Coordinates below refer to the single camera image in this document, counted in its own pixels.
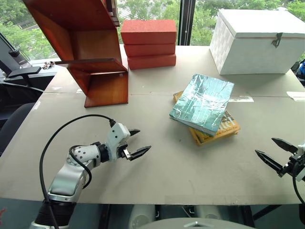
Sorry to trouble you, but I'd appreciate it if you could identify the white lidded storage box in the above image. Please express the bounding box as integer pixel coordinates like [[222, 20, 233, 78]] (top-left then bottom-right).
[[209, 8, 305, 76]]

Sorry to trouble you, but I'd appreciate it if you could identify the black office chair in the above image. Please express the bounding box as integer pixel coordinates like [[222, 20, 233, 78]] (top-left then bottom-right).
[[0, 102, 37, 157]]

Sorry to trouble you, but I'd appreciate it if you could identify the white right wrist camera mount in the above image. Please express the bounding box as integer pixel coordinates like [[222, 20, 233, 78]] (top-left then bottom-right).
[[292, 142, 305, 182]]

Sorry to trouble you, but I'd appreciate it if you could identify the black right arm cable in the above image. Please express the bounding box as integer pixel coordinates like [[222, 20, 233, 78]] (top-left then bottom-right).
[[292, 175, 305, 205]]

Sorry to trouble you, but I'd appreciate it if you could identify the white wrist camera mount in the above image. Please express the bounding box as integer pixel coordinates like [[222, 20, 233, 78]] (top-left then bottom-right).
[[292, 142, 305, 182], [106, 122, 131, 161]]

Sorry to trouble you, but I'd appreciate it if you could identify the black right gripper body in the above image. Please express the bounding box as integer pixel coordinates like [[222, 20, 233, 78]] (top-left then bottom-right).
[[277, 152, 301, 178]]

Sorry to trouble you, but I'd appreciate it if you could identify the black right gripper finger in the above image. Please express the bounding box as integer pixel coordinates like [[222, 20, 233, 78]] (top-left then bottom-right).
[[271, 137, 298, 155], [254, 149, 285, 174]]

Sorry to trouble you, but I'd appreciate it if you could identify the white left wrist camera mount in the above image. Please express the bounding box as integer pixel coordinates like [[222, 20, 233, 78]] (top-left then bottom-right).
[[106, 122, 131, 161]]

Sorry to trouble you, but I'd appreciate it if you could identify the black monitor stand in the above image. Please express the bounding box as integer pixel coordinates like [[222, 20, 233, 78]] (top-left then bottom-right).
[[0, 32, 42, 79]]

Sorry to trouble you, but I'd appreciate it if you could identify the yellow paperback book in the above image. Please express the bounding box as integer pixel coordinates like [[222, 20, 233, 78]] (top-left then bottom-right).
[[173, 91, 241, 146]]

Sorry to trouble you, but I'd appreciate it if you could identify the blue and black bag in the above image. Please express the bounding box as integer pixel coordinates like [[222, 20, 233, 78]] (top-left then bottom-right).
[[291, 58, 305, 86]]

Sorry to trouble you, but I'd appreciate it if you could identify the teal foil-wrapped book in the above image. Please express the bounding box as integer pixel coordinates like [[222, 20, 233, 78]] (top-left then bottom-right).
[[169, 73, 235, 135]]

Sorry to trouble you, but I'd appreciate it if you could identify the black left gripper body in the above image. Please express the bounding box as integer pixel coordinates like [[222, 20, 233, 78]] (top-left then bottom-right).
[[117, 140, 133, 161]]

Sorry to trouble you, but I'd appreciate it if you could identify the brown wooden shelf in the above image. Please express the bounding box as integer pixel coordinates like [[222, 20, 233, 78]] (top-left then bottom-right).
[[22, 0, 129, 108]]

